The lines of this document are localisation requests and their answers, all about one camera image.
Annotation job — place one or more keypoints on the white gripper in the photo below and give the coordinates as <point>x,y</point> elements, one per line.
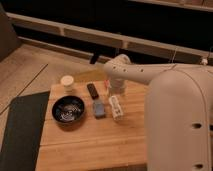
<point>116,87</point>

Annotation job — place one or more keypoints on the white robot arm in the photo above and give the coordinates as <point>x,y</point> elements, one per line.
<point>178,111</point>

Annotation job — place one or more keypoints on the black ceramic bowl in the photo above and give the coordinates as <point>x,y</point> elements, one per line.
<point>68,109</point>

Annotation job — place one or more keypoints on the black remote control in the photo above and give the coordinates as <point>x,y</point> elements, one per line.
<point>92,90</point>

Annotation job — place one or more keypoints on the wooden shelf rail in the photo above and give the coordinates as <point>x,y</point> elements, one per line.
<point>138,45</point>

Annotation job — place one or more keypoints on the white cylindrical cup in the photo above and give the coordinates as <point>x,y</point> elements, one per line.
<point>67,82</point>

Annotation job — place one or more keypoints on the blue sponge block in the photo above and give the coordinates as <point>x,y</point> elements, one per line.
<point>98,108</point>

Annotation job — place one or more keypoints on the dark grey floor mat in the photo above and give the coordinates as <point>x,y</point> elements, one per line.
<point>23,131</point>

